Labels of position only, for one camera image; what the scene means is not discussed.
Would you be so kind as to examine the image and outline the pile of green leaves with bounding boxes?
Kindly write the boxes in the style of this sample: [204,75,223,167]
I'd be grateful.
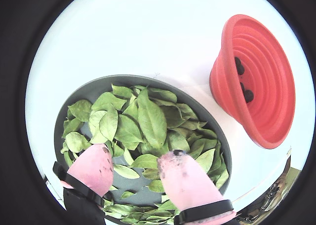
[60,84,230,225]

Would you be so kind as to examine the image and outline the pink padded gripper finger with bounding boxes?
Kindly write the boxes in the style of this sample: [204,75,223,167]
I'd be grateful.
[52,144,115,225]
[157,150,237,225]

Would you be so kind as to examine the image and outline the dark grey round bowl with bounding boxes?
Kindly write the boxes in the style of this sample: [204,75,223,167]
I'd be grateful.
[53,74,233,225]

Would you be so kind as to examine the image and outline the red collapsible cup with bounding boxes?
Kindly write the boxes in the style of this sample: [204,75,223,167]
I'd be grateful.
[209,14,296,150]

